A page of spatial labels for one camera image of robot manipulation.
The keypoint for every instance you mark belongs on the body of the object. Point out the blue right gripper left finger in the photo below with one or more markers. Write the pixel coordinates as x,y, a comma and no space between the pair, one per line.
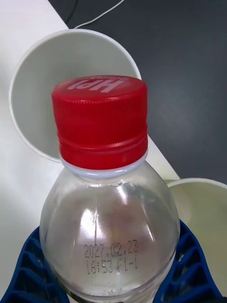
30,279

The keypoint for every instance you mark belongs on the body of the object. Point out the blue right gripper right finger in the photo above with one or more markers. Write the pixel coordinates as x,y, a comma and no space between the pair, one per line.
191,277

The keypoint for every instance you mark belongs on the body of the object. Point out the clear bottle with red cap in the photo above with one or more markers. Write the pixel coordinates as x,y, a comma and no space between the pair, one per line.
104,213

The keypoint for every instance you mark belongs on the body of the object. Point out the yellow-green plastic bin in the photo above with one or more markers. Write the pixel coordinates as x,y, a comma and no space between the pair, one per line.
208,213

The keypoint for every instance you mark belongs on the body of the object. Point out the grey plastic bin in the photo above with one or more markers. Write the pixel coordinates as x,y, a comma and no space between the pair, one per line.
47,82

